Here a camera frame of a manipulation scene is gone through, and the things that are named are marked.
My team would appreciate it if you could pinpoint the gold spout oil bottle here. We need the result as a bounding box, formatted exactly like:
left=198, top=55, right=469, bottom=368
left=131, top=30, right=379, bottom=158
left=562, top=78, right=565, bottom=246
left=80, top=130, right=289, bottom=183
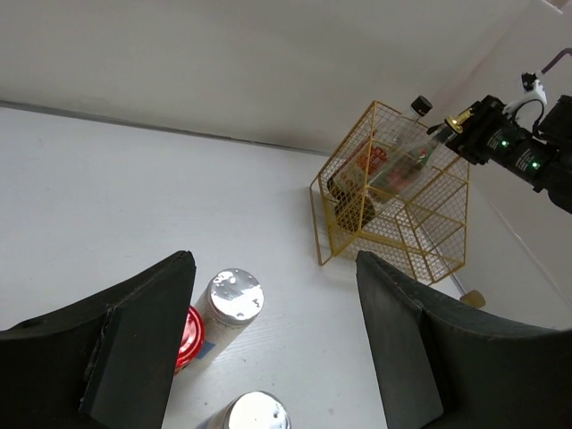
left=368, top=108, right=474, bottom=205

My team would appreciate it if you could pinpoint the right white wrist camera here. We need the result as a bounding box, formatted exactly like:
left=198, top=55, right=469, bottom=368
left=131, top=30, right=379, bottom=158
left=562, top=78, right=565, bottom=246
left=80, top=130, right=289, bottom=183
left=503, top=72, right=547, bottom=115

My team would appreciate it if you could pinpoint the black cap vinegar bottle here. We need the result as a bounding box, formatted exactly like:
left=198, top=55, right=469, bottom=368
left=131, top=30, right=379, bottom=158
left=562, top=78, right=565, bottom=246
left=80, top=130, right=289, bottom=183
left=325, top=95, right=433, bottom=233

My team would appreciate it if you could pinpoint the red lid sauce jar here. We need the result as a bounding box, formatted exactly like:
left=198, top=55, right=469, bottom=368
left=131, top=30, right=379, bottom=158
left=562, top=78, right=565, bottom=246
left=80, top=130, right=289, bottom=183
left=174, top=306, right=206, bottom=375

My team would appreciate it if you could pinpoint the silver lid shaker tall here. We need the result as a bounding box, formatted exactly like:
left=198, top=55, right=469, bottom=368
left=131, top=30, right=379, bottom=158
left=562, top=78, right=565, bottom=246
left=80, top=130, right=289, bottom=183
left=191, top=268, right=265, bottom=367

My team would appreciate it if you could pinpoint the yellow wire basket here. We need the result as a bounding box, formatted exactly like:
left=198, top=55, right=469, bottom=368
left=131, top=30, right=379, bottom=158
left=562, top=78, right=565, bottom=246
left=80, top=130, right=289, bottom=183
left=309, top=101, right=469, bottom=284

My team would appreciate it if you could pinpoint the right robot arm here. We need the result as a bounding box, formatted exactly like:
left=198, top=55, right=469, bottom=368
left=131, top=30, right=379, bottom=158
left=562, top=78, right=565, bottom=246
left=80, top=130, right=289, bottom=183
left=445, top=95, right=571, bottom=213

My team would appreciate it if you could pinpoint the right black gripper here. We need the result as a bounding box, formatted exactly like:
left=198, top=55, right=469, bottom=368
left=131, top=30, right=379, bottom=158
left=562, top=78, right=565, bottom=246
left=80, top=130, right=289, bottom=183
left=444, top=95, right=514, bottom=166

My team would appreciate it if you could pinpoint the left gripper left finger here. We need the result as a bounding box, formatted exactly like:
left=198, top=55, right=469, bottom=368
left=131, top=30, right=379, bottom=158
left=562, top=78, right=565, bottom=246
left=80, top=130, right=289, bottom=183
left=1, top=251, right=197, bottom=428

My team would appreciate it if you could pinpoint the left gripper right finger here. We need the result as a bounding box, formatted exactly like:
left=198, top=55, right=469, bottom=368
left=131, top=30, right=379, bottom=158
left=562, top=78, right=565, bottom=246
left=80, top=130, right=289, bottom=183
left=356, top=251, right=571, bottom=428

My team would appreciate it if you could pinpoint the silver lid shaker blue label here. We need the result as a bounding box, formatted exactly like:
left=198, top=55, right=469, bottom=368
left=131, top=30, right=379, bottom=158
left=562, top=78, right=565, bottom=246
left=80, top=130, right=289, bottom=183
left=198, top=391, right=292, bottom=429

